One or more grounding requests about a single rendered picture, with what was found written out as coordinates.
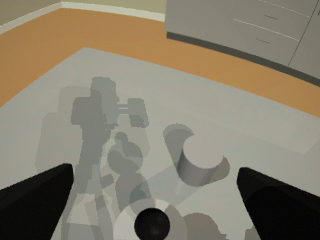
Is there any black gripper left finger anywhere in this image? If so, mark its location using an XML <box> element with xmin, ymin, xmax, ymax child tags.
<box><xmin>0</xmin><ymin>163</ymin><xmax>75</xmax><ymax>240</ymax></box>

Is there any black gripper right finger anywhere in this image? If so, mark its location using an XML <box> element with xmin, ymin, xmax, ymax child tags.
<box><xmin>236</xmin><ymin>168</ymin><xmax>320</xmax><ymax>240</ymax></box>

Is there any dark grey cylinder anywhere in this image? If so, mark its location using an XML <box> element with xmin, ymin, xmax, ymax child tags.
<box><xmin>177</xmin><ymin>135</ymin><xmax>223</xmax><ymax>187</ymax></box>

